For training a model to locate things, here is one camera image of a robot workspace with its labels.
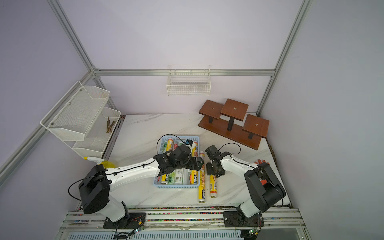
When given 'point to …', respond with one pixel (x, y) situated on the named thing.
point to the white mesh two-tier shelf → (81, 120)
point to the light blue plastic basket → (178, 139)
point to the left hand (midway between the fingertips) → (196, 162)
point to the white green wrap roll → (163, 146)
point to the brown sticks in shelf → (109, 125)
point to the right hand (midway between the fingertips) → (213, 173)
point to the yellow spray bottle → (100, 161)
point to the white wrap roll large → (184, 175)
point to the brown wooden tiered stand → (224, 120)
